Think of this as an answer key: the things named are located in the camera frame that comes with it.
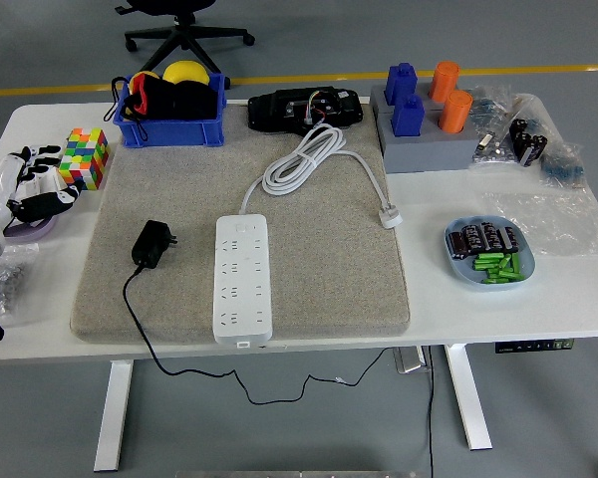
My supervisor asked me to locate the grey block holder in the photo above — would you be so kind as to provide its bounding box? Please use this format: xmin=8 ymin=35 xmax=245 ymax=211
xmin=377 ymin=107 xmax=482 ymax=174
xmin=369 ymin=83 xmax=474 ymax=117

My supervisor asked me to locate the small yellow ball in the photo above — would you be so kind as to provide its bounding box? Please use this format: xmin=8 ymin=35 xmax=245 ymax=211
xmin=129 ymin=71 xmax=161 ymax=90

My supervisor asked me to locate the grey-brown mat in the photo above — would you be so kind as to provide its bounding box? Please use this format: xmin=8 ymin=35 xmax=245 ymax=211
xmin=69 ymin=102 xmax=412 ymax=345

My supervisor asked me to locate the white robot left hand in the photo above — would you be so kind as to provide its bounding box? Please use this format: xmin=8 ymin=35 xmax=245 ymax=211
xmin=0 ymin=143 xmax=87 ymax=238

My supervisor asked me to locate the purple round plate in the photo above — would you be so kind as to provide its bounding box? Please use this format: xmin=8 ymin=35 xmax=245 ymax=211
xmin=2 ymin=216 xmax=60 ymax=241

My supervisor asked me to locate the silver metal bracket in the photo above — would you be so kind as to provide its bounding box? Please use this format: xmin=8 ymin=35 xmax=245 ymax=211
xmin=392 ymin=347 xmax=433 ymax=374

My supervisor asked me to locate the orange cylinder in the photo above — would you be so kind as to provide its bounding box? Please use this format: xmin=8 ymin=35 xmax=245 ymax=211
xmin=438 ymin=89 xmax=474 ymax=133
xmin=428 ymin=60 xmax=460 ymax=104

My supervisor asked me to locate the thin black adapter cord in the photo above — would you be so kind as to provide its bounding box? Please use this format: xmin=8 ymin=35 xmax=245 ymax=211
xmin=122 ymin=266 xmax=398 ymax=405

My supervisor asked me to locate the black drawstring pouch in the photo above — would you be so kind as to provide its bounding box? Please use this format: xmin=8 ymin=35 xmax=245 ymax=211
xmin=110 ymin=74 xmax=220 ymax=138

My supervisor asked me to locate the white power strip cord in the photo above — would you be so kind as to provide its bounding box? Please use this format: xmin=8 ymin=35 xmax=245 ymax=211
xmin=237 ymin=123 xmax=405 ymax=230

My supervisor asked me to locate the black floor cable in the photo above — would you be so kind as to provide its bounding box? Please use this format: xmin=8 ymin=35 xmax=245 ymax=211
xmin=426 ymin=346 xmax=436 ymax=478

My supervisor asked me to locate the black capacitor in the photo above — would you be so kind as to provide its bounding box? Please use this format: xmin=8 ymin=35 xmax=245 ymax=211
xmin=479 ymin=222 xmax=502 ymax=250
xmin=497 ymin=226 xmax=522 ymax=253
xmin=460 ymin=224 xmax=483 ymax=250
xmin=449 ymin=231 xmax=472 ymax=260

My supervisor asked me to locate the clear bag of screws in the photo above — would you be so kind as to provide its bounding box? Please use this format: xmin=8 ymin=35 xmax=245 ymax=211
xmin=0 ymin=243 xmax=40 ymax=328

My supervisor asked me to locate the clear bag of blue resistors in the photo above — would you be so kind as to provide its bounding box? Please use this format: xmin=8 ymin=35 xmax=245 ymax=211
xmin=470 ymin=83 xmax=514 ymax=133

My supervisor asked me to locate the blue plastic bin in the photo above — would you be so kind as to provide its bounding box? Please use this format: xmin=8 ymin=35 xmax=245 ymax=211
xmin=115 ymin=73 xmax=228 ymax=149

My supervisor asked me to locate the clear bag of silver parts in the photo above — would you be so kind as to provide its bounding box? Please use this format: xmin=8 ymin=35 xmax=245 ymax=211
xmin=467 ymin=129 xmax=522 ymax=173

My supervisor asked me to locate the white power strip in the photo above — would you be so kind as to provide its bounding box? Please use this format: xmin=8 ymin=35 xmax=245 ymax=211
xmin=211 ymin=212 xmax=274 ymax=348

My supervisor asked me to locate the clear bag of blue components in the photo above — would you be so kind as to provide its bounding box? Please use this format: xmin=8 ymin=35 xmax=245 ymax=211
xmin=537 ymin=141 xmax=588 ymax=190

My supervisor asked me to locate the clear bag of black capacitors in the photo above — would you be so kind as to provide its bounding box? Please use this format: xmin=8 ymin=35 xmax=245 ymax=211
xmin=502 ymin=94 xmax=554 ymax=170

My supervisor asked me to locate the black table control panel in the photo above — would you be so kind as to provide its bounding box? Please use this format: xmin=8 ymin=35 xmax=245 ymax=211
xmin=494 ymin=338 xmax=575 ymax=355

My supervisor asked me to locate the multicoloured puzzle cube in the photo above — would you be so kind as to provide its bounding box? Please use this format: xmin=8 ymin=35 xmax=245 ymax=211
xmin=58 ymin=126 xmax=112 ymax=191

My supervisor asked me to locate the large yellow ball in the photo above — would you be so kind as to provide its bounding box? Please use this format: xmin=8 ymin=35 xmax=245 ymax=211
xmin=161 ymin=60 xmax=211 ymax=89

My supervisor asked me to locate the white table leg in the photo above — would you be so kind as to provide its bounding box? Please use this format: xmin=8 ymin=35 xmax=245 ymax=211
xmin=443 ymin=343 xmax=494 ymax=452
xmin=93 ymin=361 xmax=135 ymax=473

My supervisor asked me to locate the black electronic device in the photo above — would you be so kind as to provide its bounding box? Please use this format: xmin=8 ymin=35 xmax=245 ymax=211
xmin=246 ymin=85 xmax=365 ymax=134

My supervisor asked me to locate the light blue tray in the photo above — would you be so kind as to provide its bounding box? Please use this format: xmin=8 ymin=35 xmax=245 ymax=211
xmin=444 ymin=214 xmax=537 ymax=293

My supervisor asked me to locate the blue square block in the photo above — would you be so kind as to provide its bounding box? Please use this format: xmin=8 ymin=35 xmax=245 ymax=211
xmin=391 ymin=93 xmax=426 ymax=139
xmin=384 ymin=62 xmax=419 ymax=107

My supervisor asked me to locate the empty clear plastic bag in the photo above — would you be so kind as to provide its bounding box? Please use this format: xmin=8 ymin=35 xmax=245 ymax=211
xmin=482 ymin=191 xmax=598 ymax=258

